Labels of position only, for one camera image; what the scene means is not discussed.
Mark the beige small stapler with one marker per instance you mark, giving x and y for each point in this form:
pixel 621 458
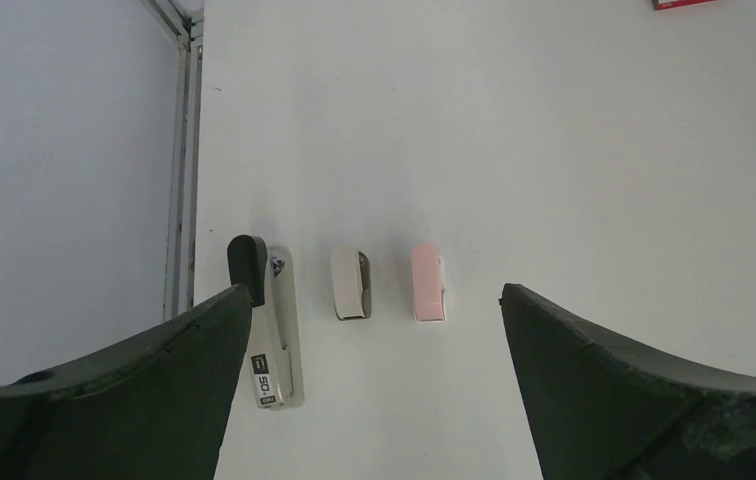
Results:
pixel 351 282

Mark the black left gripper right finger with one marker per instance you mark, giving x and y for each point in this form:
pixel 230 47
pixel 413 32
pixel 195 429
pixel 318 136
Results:
pixel 601 405

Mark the black and grey large stapler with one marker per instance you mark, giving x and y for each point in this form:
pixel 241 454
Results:
pixel 274 352

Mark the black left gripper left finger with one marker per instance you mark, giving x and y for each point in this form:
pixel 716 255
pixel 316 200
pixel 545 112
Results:
pixel 153 406

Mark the aluminium frame corner post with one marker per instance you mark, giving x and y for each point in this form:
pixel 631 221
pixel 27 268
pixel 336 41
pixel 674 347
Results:
pixel 186 31

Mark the red white staple box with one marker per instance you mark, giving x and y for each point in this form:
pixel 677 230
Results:
pixel 659 5

